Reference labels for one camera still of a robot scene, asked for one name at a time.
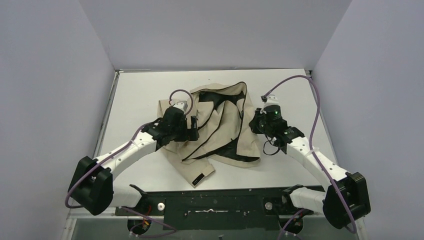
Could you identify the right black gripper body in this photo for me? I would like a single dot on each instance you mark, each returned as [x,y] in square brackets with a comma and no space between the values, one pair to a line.
[260,126]

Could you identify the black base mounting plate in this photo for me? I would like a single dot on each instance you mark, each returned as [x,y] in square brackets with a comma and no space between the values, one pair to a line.
[230,209]

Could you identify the beige jacket with black lining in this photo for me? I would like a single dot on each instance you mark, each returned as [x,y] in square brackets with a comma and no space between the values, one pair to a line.
[223,114]

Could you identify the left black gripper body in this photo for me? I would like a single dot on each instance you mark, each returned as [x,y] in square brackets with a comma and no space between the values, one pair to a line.
[191,129]

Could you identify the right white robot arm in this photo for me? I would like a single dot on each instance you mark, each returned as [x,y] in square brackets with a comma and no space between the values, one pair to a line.
[344,198]

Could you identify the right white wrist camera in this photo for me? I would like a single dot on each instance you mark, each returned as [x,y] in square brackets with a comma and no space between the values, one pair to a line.
[269,100]

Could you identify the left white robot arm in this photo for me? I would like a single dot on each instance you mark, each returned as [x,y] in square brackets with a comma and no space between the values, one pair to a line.
[92,185]

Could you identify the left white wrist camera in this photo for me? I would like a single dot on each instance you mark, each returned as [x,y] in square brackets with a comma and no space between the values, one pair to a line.
[181,105]

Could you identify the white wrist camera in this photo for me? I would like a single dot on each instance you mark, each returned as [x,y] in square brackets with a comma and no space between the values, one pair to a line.
[181,105]
[269,100]

